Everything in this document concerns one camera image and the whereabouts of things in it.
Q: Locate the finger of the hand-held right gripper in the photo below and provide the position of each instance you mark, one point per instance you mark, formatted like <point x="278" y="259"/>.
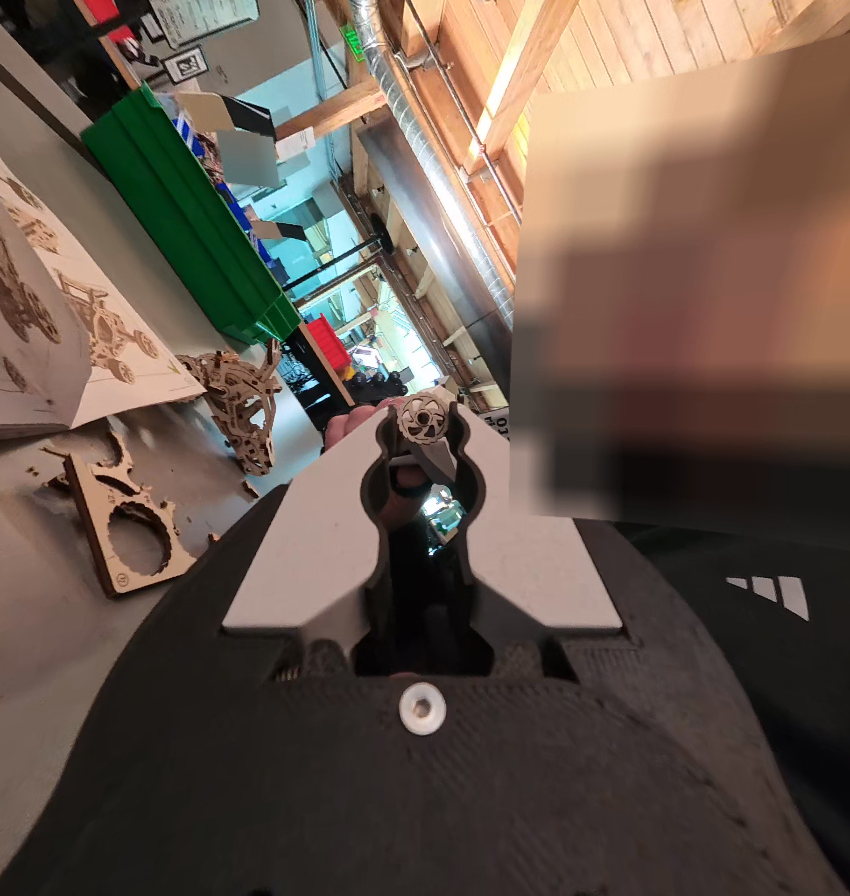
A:
<point x="435" y="463"/>

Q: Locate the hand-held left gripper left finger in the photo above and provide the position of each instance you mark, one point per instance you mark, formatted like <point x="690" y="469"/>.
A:
<point x="306" y="560"/>

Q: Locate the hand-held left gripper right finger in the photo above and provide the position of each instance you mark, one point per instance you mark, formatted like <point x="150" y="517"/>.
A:
<point x="536" y="574"/>

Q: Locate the wooden gear wheel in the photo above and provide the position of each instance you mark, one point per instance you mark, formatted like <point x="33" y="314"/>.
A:
<point x="423" y="418"/>

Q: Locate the wooden parts sheet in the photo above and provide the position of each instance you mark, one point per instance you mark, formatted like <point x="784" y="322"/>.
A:
<point x="88" y="504"/>

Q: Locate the wooden model buggy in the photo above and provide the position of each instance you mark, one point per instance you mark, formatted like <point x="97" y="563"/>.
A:
<point x="242" y="406"/>

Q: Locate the person's right hand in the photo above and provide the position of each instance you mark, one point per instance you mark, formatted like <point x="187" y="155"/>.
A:
<point x="347" y="427"/>

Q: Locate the black dumbbell rack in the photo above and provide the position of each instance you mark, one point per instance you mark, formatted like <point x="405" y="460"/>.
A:
<point x="382" y="382"/>

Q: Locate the red plastic bin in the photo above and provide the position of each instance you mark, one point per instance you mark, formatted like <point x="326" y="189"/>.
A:
<point x="330" y="339"/>

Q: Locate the black tripod pole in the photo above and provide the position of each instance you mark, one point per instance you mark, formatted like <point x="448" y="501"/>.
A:
<point x="333" y="266"/>

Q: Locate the green plastic bin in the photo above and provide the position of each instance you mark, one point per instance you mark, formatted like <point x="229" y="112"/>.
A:
<point x="186" y="231"/>

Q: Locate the instruction booklet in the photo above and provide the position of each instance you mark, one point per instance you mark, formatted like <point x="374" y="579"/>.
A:
<point x="46" y="336"/>

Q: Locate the framed black white marker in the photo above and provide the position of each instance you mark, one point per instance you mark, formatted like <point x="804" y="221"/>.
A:
<point x="185" y="65"/>

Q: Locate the whiteboard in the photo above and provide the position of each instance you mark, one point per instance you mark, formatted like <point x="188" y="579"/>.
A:
<point x="200" y="18"/>

